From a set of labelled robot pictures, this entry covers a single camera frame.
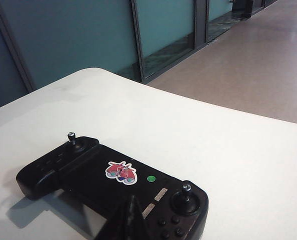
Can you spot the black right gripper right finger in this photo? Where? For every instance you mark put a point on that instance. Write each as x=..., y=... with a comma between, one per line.
x=138, y=225

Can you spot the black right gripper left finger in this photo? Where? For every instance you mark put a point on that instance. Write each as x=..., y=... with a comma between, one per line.
x=118, y=227

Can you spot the black handheld remote control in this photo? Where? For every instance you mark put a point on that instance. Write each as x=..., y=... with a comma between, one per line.
x=88, y=180

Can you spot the black remote joystick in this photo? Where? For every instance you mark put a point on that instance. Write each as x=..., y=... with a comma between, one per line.
x=187, y=190
x=71, y=137

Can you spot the pale rectangular label sticker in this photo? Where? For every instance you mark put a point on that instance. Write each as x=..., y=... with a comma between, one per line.
x=148, y=210
x=161, y=194

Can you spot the green round sticker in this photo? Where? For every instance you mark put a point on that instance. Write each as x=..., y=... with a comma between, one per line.
x=151, y=179

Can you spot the red cartoon sticker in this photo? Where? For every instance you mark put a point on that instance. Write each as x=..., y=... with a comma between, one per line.
x=121, y=173

